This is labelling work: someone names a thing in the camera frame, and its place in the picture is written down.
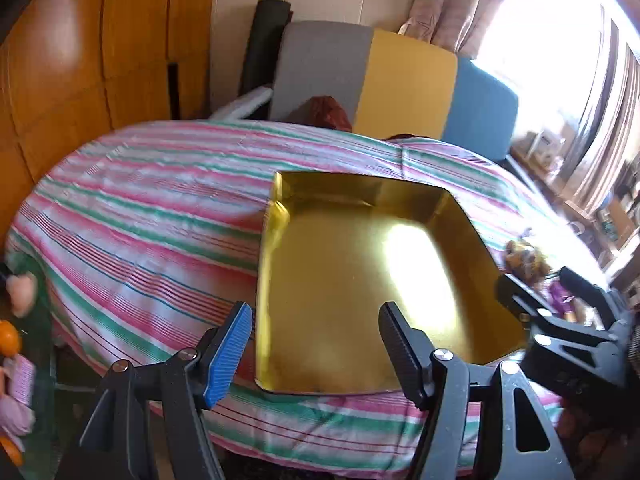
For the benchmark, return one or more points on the pink patterned curtain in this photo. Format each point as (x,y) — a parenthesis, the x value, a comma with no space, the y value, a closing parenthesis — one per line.
(440,0)

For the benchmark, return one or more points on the pink doll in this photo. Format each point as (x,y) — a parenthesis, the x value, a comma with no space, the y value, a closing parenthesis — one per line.
(17,395)

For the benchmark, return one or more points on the gold tray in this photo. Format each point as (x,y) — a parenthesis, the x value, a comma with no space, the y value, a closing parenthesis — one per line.
(350,285)

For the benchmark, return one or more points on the wooden wardrobe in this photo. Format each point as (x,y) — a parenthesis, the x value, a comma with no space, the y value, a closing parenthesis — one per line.
(75,60)

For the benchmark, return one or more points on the grey yellow blue headboard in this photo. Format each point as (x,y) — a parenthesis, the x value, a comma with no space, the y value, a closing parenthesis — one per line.
(325,70)

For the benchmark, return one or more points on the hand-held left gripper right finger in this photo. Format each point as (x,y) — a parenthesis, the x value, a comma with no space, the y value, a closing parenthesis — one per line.
(400,350)

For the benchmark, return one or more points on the beige striped curtain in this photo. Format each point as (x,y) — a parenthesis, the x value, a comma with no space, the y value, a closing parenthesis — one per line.
(607,110)

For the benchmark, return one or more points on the striped bedsheet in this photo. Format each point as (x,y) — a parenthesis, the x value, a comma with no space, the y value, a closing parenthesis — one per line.
(150,210)

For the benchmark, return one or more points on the brown-haired doll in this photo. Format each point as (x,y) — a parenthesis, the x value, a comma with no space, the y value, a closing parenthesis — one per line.
(525,257)

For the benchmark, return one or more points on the orange fruit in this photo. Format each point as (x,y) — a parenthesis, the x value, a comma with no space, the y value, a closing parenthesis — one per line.
(9,337)

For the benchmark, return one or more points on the wooden side table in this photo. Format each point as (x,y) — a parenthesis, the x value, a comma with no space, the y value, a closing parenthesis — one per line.
(590,220)

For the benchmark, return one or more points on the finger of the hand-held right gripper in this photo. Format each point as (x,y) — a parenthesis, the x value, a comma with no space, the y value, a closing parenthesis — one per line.
(585,285)
(515,295)

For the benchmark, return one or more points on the peach plush toy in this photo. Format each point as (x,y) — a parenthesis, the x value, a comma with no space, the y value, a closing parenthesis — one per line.
(20,292)

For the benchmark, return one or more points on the black rolled mat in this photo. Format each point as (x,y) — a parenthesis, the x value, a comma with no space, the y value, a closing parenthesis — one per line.
(262,45)

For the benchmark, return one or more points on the window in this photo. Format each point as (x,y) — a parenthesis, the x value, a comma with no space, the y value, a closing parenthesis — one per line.
(540,35)

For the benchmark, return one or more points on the white pillow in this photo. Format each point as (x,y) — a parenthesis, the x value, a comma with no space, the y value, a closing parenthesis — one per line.
(245,102)

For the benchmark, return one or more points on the green mat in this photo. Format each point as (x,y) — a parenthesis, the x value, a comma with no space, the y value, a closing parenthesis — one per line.
(44,310)

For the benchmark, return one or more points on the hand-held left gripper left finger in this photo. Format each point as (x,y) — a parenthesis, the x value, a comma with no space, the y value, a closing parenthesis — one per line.
(230,355)

